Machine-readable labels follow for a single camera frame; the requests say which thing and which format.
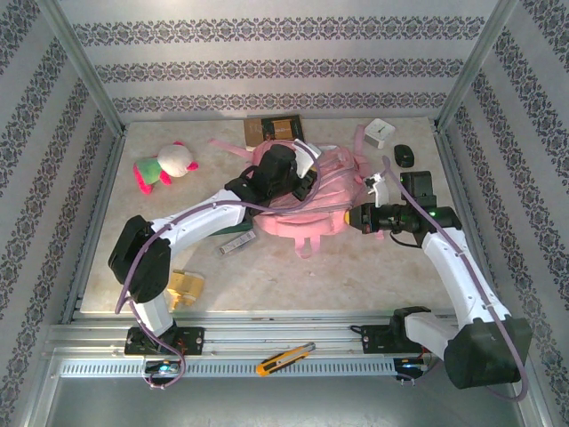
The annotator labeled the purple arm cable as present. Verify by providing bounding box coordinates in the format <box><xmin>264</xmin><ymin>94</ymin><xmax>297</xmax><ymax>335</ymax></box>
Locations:
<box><xmin>115</xmin><ymin>153</ymin><xmax>322</xmax><ymax>391</ymax></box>
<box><xmin>382</xmin><ymin>155</ymin><xmax>530</xmax><ymax>401</ymax></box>

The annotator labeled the brown book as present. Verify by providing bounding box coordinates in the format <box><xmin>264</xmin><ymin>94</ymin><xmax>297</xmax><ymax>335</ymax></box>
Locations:
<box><xmin>243</xmin><ymin>114</ymin><xmax>308</xmax><ymax>149</ymax></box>

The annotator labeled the yellow utility knife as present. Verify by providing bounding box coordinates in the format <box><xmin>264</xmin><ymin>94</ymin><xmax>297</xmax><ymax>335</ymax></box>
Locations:
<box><xmin>255</xmin><ymin>341</ymin><xmax>317</xmax><ymax>378</ymax></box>

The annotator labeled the gold shiny box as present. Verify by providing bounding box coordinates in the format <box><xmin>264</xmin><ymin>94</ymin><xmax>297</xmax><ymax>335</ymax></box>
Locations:
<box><xmin>167</xmin><ymin>269</ymin><xmax>205</xmax><ymax>308</ymax></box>

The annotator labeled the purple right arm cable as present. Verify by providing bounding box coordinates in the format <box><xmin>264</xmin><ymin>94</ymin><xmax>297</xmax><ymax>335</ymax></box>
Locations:
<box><xmin>382</xmin><ymin>155</ymin><xmax>530</xmax><ymax>401</ymax></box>

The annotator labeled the aluminium frame post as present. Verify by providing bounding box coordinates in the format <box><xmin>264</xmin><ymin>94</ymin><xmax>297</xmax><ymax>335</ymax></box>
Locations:
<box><xmin>37</xmin><ymin>0</ymin><xmax>128</xmax><ymax>134</ymax></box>
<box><xmin>433</xmin><ymin>0</ymin><xmax>521</xmax><ymax>133</ymax></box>

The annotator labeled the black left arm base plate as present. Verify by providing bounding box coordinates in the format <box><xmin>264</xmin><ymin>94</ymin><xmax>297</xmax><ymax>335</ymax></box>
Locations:
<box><xmin>124</xmin><ymin>326</ymin><xmax>206</xmax><ymax>357</ymax></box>

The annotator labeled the silver pen box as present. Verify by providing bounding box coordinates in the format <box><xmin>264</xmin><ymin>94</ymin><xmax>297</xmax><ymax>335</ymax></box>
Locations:
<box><xmin>215</xmin><ymin>230</ymin><xmax>256</xmax><ymax>258</ymax></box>

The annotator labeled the white pink green plush toy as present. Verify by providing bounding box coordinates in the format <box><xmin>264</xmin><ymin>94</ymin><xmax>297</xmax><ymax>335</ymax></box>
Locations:
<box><xmin>132</xmin><ymin>141</ymin><xmax>200</xmax><ymax>196</ymax></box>

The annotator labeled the pink backpack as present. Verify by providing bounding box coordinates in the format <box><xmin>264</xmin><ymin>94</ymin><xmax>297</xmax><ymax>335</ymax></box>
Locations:
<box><xmin>208</xmin><ymin>124</ymin><xmax>388</xmax><ymax>262</ymax></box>

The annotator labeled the aluminium side rail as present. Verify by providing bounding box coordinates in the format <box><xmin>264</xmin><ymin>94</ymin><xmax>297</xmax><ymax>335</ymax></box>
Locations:
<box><xmin>61</xmin><ymin>131</ymin><xmax>128</xmax><ymax>325</ymax></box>
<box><xmin>433</xmin><ymin>128</ymin><xmax>508</xmax><ymax>321</ymax></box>

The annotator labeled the black computer mouse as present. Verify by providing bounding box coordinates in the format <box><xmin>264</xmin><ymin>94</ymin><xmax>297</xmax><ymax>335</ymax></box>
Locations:
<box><xmin>393</xmin><ymin>144</ymin><xmax>417</xmax><ymax>169</ymax></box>

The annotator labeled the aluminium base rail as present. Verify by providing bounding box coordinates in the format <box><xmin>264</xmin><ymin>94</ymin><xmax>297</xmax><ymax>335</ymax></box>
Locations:
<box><xmin>44</xmin><ymin>310</ymin><xmax>454</xmax><ymax>357</ymax></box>

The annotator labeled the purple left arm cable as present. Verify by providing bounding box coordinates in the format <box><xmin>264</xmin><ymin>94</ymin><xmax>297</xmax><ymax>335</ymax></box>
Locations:
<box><xmin>115</xmin><ymin>153</ymin><xmax>322</xmax><ymax>391</ymax></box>

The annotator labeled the white square clock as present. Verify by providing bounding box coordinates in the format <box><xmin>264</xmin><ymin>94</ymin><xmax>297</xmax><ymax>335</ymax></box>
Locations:
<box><xmin>363</xmin><ymin>118</ymin><xmax>397</xmax><ymax>150</ymax></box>

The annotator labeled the slotted grey cable duct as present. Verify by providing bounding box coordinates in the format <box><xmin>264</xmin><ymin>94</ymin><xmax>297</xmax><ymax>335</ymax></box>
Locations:
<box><xmin>57</xmin><ymin>358</ymin><xmax>397</xmax><ymax>379</ymax></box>

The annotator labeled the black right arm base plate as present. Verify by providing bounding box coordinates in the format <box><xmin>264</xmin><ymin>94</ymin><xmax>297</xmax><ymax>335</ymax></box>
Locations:
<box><xmin>350</xmin><ymin>324</ymin><xmax>441</xmax><ymax>356</ymax></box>

